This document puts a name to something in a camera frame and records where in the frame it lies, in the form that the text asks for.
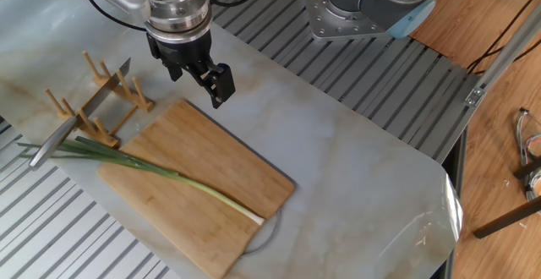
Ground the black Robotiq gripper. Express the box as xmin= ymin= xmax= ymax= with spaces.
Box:
xmin=145 ymin=25 xmax=236 ymax=110

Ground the steel kitchen knife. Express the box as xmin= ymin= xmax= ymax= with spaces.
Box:
xmin=28 ymin=57 xmax=134 ymax=169

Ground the green garlic stalk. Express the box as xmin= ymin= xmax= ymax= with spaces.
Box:
xmin=17 ymin=135 xmax=265 ymax=226

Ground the wooden slotted rack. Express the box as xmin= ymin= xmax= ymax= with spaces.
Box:
xmin=45 ymin=51 xmax=157 ymax=150

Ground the bamboo cutting board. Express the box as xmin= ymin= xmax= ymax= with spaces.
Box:
xmin=97 ymin=99 xmax=297 ymax=278

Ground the white marble pattern mat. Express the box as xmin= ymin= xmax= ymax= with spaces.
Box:
xmin=0 ymin=0 xmax=464 ymax=279

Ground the black bar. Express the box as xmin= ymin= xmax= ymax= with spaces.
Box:
xmin=473 ymin=200 xmax=541 ymax=240

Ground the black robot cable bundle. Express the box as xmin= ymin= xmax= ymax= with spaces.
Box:
xmin=74 ymin=0 xmax=254 ymax=33

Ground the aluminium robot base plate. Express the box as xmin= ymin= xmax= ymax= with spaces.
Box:
xmin=305 ymin=0 xmax=400 ymax=42

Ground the black floor cable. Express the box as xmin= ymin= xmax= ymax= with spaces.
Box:
xmin=467 ymin=7 xmax=541 ymax=74

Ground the aluminium frame post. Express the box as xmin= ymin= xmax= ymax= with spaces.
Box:
xmin=463 ymin=24 xmax=541 ymax=107

